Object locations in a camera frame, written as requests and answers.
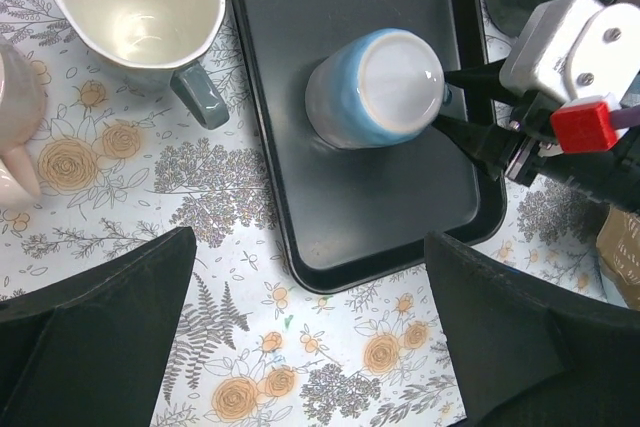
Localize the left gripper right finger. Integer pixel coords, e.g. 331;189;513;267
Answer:
425;233;639;426

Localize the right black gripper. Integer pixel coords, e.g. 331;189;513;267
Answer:
433;59;639;210

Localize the black rectangular tray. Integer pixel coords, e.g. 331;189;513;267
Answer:
232;0;506;294

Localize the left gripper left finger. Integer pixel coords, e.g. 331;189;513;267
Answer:
1;227;196;426

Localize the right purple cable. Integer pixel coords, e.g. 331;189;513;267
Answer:
612;104;640;131

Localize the grey-blue faceted mug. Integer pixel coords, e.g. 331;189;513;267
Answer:
55;0;230;130

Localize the floral table mat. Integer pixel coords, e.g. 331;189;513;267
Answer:
0;0;640;427

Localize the brown coffee bag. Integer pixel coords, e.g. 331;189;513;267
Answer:
596;207;640;311

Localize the pink mug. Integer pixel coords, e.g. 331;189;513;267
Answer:
1;39;46;209

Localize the blue mug white base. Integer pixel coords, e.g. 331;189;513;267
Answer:
305;28;451;150

